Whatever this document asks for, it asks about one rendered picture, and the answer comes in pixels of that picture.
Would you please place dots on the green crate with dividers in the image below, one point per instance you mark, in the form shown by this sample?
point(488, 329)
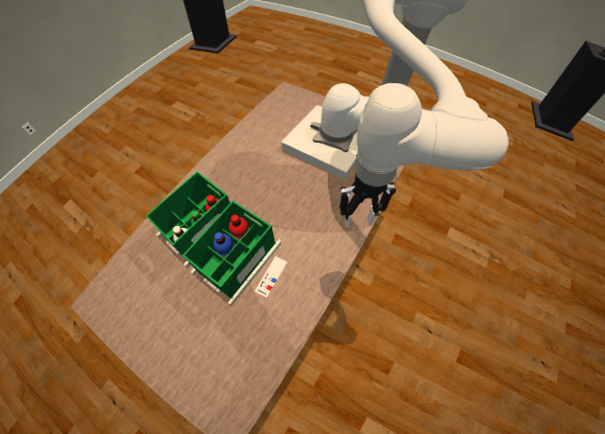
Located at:
point(179, 203)
point(217, 269)

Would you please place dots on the cream paper strip with colored squares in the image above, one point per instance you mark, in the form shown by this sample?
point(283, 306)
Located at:
point(270, 276)

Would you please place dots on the cream bottle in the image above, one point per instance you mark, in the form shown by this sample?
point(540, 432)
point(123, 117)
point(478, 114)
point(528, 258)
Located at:
point(178, 231)

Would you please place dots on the red bottle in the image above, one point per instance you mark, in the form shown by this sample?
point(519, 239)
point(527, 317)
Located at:
point(210, 202)
point(238, 226)

